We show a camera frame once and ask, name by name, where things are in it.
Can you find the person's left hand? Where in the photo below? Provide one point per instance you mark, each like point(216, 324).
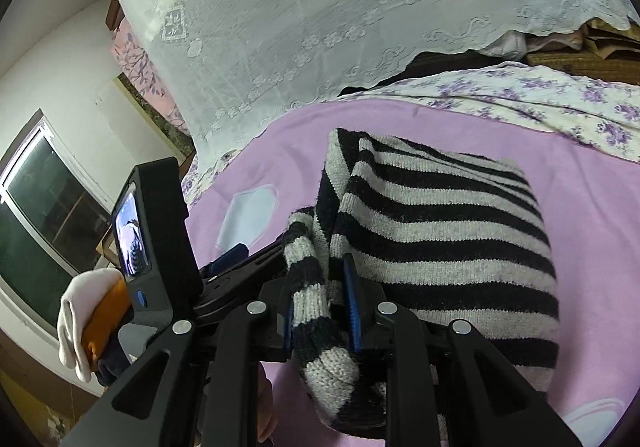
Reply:
point(266, 402)

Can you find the purple floral blanket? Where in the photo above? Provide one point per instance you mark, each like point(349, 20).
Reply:
point(550, 92)

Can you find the pink floral cloth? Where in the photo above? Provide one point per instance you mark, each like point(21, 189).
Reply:
point(135, 59)

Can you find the white satin cloth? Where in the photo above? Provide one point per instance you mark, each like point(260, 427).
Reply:
point(505, 44)

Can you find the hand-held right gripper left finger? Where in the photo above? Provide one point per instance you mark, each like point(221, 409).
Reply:
point(287, 332)

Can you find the wooden frame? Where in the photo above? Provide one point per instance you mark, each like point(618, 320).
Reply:
point(105, 247)

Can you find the stack of brown folded blankets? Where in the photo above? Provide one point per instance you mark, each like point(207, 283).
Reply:
point(575, 62)

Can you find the dark gold patterned cloth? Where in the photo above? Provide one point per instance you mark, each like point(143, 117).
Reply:
point(165, 127)

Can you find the white lace cloth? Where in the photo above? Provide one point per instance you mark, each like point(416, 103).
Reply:
point(325, 2)

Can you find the black white striped sweater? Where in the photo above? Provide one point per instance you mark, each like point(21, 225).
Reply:
point(440, 237)

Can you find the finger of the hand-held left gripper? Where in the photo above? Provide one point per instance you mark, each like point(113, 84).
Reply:
point(232, 254)
point(265, 254)

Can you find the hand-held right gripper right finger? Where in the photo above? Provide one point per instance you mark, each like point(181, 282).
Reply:
point(352, 307)

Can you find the purple bed sheet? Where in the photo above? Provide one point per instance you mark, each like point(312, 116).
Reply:
point(590, 277)

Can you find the window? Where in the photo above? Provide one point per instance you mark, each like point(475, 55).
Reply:
point(40, 207)

